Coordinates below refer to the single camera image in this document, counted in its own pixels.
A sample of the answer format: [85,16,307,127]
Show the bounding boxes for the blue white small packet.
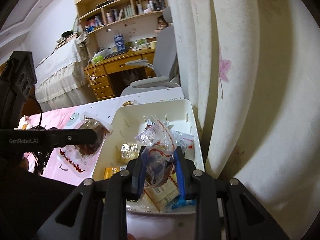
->
[171,198,196,210]

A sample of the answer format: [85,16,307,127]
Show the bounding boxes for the orange white snack box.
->
[104,165,127,179]

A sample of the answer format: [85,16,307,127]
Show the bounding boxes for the white plastic organizer bin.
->
[92,100,204,215]

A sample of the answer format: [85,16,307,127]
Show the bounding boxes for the clear bag brown pastry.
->
[57,112,113,178]

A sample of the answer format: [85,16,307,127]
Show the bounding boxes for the wooden desk with drawers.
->
[84,49,155,101]

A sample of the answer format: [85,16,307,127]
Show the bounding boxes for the wooden bookshelf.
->
[74,0,167,56]

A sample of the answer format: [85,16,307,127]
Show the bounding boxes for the clear bag round pastry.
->
[117,142,140,164]

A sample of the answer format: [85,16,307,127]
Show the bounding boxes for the grey office chair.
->
[121,7,180,96]

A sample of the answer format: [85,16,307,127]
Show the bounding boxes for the blue gift bag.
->
[113,29,126,52]

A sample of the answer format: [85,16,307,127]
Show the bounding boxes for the red-trim clear snack bag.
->
[135,115,177,187]

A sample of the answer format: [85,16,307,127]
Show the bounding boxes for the beige covered cabinet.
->
[35,40,96,112]

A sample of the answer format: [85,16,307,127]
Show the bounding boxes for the floral white curtain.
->
[168,0,319,239]

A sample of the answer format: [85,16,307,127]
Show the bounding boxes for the cartoon pink table mat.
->
[15,87,198,240]

